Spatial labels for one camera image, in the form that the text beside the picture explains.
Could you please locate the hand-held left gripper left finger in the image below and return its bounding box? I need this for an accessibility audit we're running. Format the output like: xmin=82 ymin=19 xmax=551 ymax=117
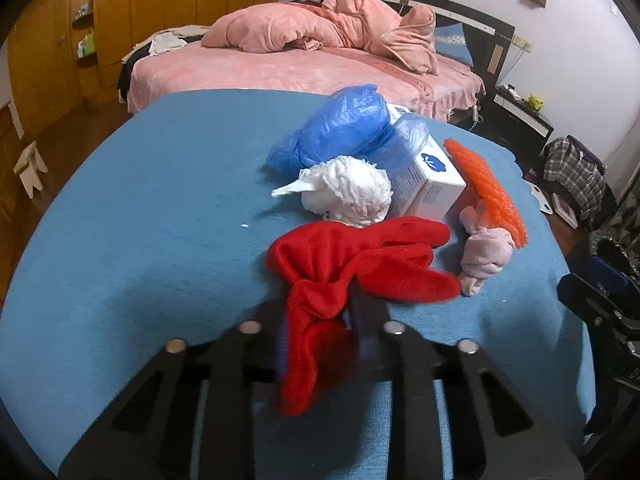
xmin=57 ymin=301 xmax=290 ymax=480

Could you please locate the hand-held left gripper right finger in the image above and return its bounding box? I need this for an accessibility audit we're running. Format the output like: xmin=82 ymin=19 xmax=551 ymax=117
xmin=349 ymin=289 xmax=585 ymax=480

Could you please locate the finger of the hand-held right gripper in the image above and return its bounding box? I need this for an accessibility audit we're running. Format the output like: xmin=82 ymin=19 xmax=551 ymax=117
xmin=587 ymin=255 xmax=640 ymax=297
xmin=556 ymin=272 xmax=628 ymax=333

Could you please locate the red cloth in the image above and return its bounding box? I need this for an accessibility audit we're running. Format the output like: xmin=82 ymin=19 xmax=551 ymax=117
xmin=266 ymin=216 xmax=461 ymax=417

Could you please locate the pinkish bathroom scale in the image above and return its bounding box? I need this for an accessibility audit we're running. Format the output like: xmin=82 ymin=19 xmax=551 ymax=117
xmin=552 ymin=192 xmax=582 ymax=227

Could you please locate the white bathroom scale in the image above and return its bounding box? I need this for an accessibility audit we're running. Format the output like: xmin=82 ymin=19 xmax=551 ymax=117
xmin=530 ymin=182 xmax=554 ymax=214

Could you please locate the plaid clothing pile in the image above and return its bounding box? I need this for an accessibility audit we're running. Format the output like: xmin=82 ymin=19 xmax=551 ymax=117
xmin=542 ymin=136 xmax=619 ymax=222

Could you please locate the pink cloth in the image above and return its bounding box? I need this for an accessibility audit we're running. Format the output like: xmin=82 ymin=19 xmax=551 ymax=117
xmin=459 ymin=203 xmax=517 ymax=297

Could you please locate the large orange foam mesh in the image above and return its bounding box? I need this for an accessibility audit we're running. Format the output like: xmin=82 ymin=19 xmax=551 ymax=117
xmin=444 ymin=138 xmax=529 ymax=249

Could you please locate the white tissue wad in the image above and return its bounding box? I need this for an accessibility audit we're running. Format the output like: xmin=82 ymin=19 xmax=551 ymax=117
xmin=271 ymin=156 xmax=393 ymax=226

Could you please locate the white cardboard box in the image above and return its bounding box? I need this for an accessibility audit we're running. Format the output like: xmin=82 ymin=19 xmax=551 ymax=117
xmin=385 ymin=102 xmax=467 ymax=224

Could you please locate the blue tablecloth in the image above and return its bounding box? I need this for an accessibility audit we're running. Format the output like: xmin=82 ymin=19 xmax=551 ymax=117
xmin=0 ymin=89 xmax=597 ymax=480

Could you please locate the dark nightstand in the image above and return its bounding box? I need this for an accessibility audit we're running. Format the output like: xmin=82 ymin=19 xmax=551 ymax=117
xmin=492 ymin=85 xmax=555 ymax=162

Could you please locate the blue plastic bag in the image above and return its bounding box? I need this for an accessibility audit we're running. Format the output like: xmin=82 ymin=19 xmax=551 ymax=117
xmin=265 ymin=84 xmax=431 ymax=179

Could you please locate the dark wooden bed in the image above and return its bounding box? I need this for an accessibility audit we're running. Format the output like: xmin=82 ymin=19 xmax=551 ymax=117
xmin=117 ymin=0 xmax=516 ymax=127

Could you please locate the large blue pillow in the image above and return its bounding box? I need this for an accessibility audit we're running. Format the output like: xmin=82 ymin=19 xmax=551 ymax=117
xmin=434 ymin=22 xmax=475 ymax=67

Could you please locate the small wooden stool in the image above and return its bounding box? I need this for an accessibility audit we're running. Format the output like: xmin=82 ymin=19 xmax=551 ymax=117
xmin=13 ymin=141 xmax=50 ymax=196

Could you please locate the pink duvet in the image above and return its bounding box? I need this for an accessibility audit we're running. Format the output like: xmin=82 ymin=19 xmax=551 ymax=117
xmin=201 ymin=0 xmax=440 ymax=75

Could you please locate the pile of clothes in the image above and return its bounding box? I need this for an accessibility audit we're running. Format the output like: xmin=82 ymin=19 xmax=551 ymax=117
xmin=117 ymin=25 xmax=211 ymax=102

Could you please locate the wooden wardrobe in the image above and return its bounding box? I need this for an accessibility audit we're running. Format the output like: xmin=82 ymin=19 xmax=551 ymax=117
xmin=0 ymin=0 xmax=283 ymax=137

